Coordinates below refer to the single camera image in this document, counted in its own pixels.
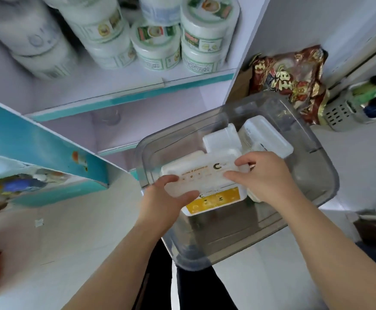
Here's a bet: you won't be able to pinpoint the person's left hand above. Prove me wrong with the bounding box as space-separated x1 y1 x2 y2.
142 175 201 235

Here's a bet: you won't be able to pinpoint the person's right hand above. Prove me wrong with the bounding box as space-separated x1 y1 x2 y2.
223 152 300 204

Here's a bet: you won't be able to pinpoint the white box with yellow label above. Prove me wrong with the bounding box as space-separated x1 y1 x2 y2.
160 148 248 217

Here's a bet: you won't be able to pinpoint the person's left forearm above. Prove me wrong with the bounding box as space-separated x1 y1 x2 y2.
62 219 173 310

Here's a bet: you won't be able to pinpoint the person's right forearm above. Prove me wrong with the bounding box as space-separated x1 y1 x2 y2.
261 190 376 310

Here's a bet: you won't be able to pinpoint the small white plastic box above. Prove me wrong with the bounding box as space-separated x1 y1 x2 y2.
203 123 242 156

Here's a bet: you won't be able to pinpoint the white box with dark print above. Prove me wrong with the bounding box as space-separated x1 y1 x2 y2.
238 115 294 159

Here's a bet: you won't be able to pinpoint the clear plastic storage bin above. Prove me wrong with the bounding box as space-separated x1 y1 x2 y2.
134 90 340 272

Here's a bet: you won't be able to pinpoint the person's black trousers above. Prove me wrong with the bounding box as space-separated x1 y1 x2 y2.
132 239 238 310

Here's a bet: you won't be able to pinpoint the red printed snack bag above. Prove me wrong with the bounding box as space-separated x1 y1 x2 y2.
249 45 329 126

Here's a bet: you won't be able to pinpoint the white shelf unit teal edges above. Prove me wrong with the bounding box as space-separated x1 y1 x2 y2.
0 0 272 181

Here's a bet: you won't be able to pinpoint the grey perforated plastic basket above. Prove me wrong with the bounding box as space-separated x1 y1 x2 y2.
323 81 376 132

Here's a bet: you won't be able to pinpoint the dark brown box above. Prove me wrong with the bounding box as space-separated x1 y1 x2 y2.
353 219 376 246

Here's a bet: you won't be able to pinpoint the green packet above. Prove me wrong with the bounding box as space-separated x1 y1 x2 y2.
353 81 376 105

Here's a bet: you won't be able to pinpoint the group of white green-label jars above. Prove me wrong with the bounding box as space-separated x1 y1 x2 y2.
58 0 241 75

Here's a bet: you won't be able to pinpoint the blue printed cardboard box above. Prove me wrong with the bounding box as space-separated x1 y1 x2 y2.
0 93 110 208

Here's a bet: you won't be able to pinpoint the white container with blue print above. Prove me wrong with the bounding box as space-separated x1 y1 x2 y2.
0 0 63 57
10 38 79 82

